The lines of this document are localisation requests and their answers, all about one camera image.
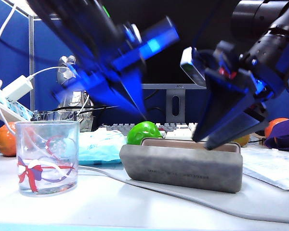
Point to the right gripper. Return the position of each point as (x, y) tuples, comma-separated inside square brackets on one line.
[(243, 77)]

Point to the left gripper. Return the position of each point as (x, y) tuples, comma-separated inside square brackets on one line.
[(135, 50)]

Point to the grey suede glasses case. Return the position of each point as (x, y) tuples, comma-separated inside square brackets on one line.
[(183, 168)]

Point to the glass cup with ribbon print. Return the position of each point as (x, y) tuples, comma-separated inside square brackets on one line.
[(48, 173)]

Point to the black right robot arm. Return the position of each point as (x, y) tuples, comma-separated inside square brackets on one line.
[(272, 48)]

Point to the brown kiwi fruit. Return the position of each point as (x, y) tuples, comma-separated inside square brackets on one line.
[(243, 139)]

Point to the orange fruit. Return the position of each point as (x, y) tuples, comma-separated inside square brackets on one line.
[(273, 125), (4, 142)]

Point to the green apple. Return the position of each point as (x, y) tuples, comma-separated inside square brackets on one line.
[(143, 132)]

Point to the black computer monitor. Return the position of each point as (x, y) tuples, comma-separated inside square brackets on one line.
[(163, 72)]

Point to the grey monitor stand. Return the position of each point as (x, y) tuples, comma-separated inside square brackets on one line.
[(169, 108)]

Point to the white and grey keyboard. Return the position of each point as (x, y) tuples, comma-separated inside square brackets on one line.
[(175, 131)]

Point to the blue face mask pack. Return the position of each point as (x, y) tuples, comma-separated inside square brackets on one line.
[(98, 149)]

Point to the clear plastic document folder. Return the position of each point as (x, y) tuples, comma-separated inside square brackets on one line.
[(272, 168)]

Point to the silver robot figurine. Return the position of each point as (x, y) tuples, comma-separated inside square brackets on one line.
[(65, 69)]

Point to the white charger adapter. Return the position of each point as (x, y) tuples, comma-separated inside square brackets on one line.
[(17, 87)]

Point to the white power strip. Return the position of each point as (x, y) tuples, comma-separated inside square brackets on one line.
[(17, 109)]

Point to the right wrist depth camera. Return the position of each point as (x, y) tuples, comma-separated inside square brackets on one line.
[(191, 67)]

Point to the aluminium partition post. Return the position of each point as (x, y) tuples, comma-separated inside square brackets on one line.
[(31, 72)]

